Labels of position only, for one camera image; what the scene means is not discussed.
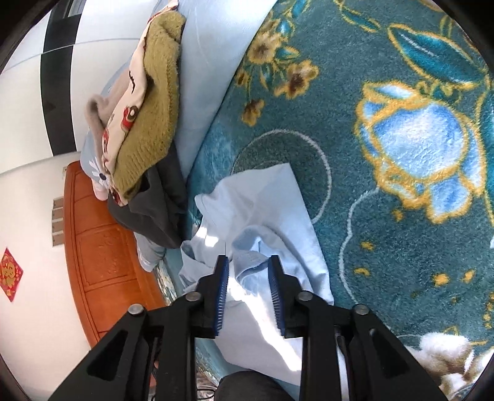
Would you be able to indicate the grey wall switch plate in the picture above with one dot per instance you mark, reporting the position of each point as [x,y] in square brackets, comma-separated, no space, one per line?
[58,239]
[58,214]
[58,226]
[58,202]

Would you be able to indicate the dark grey garment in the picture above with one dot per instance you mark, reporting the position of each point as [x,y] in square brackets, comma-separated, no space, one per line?
[154,216]

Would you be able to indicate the wooden headboard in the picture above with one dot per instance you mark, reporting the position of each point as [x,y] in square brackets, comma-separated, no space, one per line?
[100,250]

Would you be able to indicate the red wall decoration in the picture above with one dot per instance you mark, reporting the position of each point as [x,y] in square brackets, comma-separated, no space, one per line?
[8,272]

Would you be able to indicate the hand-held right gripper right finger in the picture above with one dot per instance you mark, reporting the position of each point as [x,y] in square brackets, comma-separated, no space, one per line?
[274,297]

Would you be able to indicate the pinkish grey garment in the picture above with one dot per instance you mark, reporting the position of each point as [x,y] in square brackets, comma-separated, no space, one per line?
[98,112]

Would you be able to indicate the light blue daisy quilt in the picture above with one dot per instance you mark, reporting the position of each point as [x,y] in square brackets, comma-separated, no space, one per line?
[204,77]

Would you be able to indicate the white wardrobe with black stripe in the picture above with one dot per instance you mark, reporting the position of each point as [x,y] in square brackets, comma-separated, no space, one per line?
[88,31]

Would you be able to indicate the pink pillow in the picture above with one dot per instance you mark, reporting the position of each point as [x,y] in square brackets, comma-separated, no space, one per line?
[99,191]

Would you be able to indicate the grey-blue cloth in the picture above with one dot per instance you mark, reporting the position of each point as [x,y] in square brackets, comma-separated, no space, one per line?
[148,254]

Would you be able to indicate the cream printed garment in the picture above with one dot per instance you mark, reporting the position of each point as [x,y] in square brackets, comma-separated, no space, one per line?
[127,112]

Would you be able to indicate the teal floral blanket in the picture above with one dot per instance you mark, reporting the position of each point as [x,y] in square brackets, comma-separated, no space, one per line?
[328,115]

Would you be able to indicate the dark cloth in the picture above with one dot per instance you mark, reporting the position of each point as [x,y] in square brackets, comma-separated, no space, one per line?
[251,387]

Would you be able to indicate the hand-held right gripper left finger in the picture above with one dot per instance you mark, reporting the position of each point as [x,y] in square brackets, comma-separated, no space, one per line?
[222,297]

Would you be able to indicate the light blue shirt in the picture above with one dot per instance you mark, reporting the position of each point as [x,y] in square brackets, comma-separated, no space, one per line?
[262,200]

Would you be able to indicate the olive green sweater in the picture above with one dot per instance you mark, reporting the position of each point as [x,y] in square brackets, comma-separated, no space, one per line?
[154,115]

